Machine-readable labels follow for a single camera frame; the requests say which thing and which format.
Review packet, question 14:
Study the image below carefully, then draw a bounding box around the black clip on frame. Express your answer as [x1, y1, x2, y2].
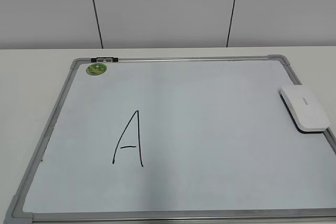
[91, 57, 119, 62]

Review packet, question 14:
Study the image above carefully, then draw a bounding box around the whiteboard with grey frame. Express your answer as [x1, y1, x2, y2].
[4, 55, 335, 223]

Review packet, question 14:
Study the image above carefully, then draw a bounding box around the white rectangular whiteboard eraser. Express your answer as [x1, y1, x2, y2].
[280, 85, 330, 133]

